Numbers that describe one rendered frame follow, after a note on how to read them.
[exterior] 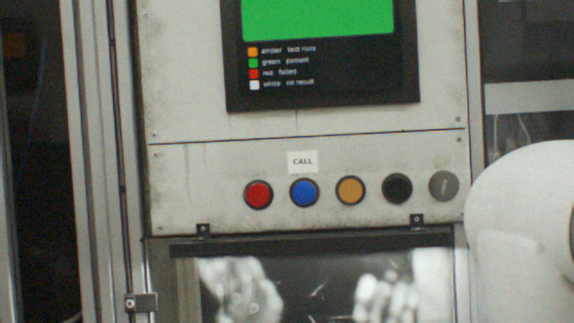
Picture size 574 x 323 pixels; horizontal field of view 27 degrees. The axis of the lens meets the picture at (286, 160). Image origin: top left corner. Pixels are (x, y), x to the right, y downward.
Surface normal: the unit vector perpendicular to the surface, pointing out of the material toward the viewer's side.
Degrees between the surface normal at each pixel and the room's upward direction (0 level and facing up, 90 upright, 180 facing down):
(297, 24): 90
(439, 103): 90
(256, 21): 90
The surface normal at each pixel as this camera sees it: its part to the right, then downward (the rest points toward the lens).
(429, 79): -0.08, 0.09
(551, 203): -0.79, -0.26
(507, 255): -0.91, 0.02
